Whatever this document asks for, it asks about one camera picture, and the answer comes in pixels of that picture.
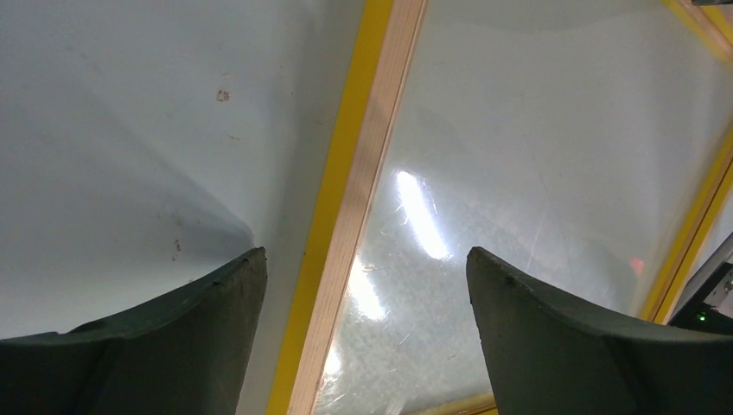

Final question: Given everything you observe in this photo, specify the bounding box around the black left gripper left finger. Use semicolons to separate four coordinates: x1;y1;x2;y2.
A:
1;247;267;414

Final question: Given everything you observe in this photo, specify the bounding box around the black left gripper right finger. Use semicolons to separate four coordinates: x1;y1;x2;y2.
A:
466;246;732;414

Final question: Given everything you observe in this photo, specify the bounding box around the clear acrylic sheet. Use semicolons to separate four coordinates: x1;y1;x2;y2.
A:
315;1;732;414

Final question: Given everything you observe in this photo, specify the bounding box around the yellow wooden picture frame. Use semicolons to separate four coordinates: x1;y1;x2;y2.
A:
266;1;732;414

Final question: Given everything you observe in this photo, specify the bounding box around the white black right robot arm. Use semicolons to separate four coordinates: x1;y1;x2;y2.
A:
668;233;732;335

